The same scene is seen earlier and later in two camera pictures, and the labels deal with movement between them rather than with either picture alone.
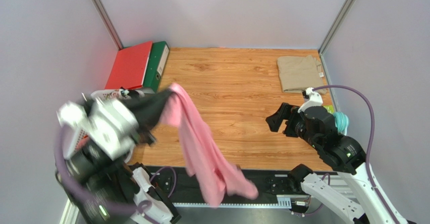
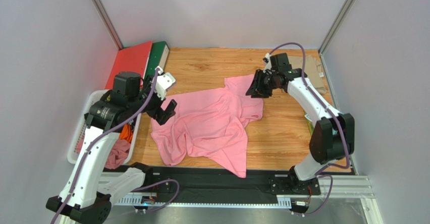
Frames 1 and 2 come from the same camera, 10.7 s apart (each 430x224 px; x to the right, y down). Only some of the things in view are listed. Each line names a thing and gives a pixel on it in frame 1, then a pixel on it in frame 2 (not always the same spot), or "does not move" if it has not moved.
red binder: [129, 67] does not move
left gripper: [142, 134] → [158, 113]
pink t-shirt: [217, 175] → [212, 123]
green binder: [158, 58] does not move
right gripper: [288, 121] → [263, 84]
